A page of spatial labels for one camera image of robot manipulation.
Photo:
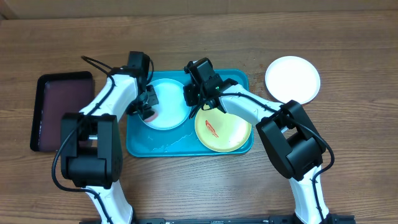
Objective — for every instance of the teal plastic serving tray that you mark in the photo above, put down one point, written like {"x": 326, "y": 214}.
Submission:
{"x": 143, "y": 141}

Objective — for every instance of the pink and green sponge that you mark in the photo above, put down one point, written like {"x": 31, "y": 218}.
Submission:
{"x": 149, "y": 115}

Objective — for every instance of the green rimmed yellow plate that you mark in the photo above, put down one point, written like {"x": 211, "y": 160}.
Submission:
{"x": 221, "y": 132}

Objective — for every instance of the black rectangular water tray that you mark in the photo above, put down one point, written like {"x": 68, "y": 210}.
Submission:
{"x": 57, "y": 94}

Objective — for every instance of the light blue plate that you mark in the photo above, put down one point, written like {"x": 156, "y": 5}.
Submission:
{"x": 171, "y": 110}

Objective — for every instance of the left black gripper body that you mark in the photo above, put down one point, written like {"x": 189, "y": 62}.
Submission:
{"x": 145, "y": 100}

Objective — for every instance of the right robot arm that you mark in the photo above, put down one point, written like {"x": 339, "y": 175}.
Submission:
{"x": 292, "y": 143}

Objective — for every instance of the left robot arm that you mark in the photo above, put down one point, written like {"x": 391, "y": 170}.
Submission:
{"x": 90, "y": 158}

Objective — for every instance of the white plate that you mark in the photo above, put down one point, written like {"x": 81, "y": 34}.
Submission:
{"x": 292, "y": 78}

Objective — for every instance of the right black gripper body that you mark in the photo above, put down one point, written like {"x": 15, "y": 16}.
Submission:
{"x": 196, "y": 97}

